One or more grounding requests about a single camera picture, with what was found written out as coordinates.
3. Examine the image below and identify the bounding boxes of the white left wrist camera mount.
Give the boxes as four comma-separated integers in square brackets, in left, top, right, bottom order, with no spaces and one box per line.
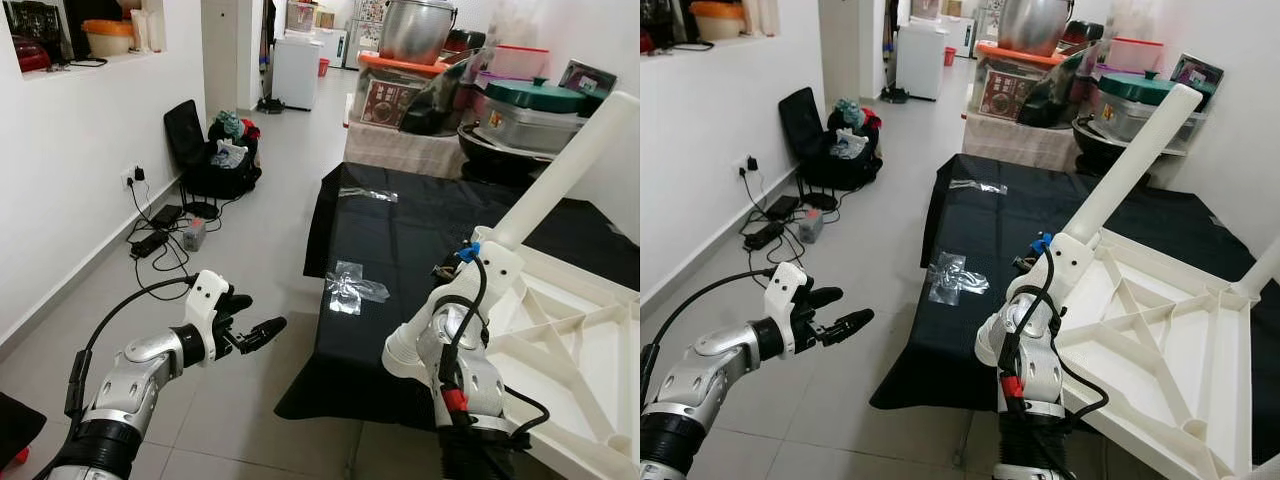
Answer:
[185,270,231,363]
[765,262,811,356]

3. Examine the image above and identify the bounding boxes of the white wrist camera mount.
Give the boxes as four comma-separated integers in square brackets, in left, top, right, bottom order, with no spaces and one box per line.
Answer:
[1040,232,1101,301]
[185,270,231,363]
[765,262,811,356]
[445,240,526,311]

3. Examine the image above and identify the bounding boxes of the black tablecloth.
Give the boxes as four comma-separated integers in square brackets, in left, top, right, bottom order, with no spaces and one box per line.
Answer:
[870,153,1280,466]
[275,162,641,431]

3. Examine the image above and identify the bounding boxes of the black plastic bag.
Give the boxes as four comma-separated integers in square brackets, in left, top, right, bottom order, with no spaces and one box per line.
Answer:
[1020,50,1101,128]
[400,60,481,136]

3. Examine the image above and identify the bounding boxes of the black wok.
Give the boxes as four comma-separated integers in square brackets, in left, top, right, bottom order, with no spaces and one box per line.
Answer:
[458,120,556,186]
[1072,115,1141,176]

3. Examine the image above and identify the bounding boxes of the clear tape cross patch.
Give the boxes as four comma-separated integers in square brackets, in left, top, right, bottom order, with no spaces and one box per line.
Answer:
[325,260,391,316]
[925,252,991,306]

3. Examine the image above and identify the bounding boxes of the steel cooking pot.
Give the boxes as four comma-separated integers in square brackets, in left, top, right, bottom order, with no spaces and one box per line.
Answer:
[998,0,1076,56]
[378,0,459,66]

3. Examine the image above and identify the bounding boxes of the white cabinet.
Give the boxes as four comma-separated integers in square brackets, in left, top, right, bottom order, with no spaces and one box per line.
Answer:
[895,22,949,101]
[272,35,323,111]

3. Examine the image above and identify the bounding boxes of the dark printed carton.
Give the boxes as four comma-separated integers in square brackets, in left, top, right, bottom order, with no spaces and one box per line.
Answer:
[1170,53,1226,96]
[558,60,618,101]

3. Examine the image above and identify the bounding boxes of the clear plastic storage container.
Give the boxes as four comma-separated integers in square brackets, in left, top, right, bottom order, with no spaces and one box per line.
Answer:
[1095,92,1161,141]
[480,100,586,153]

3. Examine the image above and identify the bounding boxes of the white stacked cups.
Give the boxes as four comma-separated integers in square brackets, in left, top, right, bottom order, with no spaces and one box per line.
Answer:
[130,8,166,53]
[745,0,781,36]

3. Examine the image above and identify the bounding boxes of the black mesh item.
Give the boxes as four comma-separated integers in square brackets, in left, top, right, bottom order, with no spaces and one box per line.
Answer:
[5,0,63,41]

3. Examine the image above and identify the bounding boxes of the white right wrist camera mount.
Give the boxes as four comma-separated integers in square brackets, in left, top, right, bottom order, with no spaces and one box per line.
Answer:
[1040,232,1101,301]
[445,240,526,311]

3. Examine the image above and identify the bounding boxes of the white plastic table leg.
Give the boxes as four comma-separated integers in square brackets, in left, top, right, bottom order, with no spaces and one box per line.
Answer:
[382,90,641,381]
[975,83,1204,369]
[1232,235,1280,301]

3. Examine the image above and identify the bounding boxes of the black fabric bag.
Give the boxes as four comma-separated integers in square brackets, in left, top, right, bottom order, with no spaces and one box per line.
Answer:
[185,135,263,199]
[805,125,883,191]

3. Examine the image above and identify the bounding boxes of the orange lidded tub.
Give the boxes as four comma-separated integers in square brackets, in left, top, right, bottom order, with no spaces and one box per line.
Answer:
[692,0,746,41]
[82,20,136,58]

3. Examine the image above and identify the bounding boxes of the black floor cable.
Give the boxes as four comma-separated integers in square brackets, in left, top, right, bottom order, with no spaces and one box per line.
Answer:
[740,165,846,286]
[125,175,226,296]

